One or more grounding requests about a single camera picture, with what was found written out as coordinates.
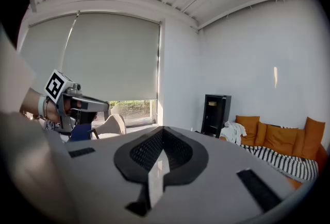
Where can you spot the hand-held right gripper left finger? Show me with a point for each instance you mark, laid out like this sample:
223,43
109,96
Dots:
103,179

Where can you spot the yellow container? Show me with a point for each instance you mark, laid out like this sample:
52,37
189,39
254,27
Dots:
212,103

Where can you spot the beige chair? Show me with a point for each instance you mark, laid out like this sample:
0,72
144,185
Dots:
113,126

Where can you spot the black white striped blanket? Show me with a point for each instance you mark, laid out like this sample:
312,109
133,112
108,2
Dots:
283,163

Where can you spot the window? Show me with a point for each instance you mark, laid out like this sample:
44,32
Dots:
134,112

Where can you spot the orange sofa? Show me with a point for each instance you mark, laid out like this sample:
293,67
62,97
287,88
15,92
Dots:
322,156

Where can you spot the blue chair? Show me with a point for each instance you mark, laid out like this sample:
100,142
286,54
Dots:
80,133

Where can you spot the person's left hand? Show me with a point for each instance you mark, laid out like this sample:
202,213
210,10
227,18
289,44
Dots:
52,112

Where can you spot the grey roller blind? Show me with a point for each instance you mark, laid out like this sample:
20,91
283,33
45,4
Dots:
113,55
43,50

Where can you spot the white cloth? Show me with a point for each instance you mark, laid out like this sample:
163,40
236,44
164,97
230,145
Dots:
233,131

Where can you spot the white wristband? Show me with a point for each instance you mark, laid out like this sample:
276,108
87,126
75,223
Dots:
41,107

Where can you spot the person's left forearm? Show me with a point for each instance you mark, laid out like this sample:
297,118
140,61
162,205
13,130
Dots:
31,103

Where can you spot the black cabinet with door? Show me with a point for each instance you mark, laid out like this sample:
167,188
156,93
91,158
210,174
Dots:
221,114

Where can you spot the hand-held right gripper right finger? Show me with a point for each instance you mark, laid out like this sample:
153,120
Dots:
227,166

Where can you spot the orange sofa cushion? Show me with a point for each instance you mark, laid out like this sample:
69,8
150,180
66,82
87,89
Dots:
261,135
247,130
313,138
279,140

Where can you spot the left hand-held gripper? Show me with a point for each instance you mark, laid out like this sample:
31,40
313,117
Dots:
54,86

